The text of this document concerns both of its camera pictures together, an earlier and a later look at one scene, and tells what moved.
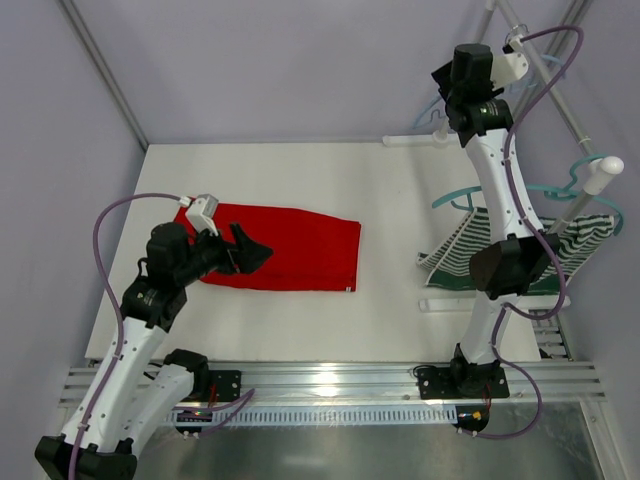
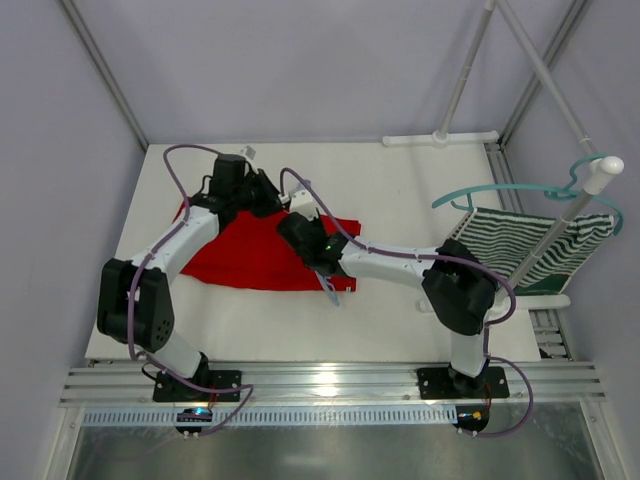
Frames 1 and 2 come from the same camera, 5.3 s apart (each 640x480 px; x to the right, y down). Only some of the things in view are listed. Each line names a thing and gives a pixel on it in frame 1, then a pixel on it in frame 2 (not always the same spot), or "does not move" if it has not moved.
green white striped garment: [447, 259] does not move
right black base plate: [487, 382] does not move
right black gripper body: [441, 76] -> [293, 228]
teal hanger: [550, 191] does not move
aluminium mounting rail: [375, 382] does not move
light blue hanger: [549, 59] -> [330, 293]
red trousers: [312, 251] does not move
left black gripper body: [236, 251] -> [267, 191]
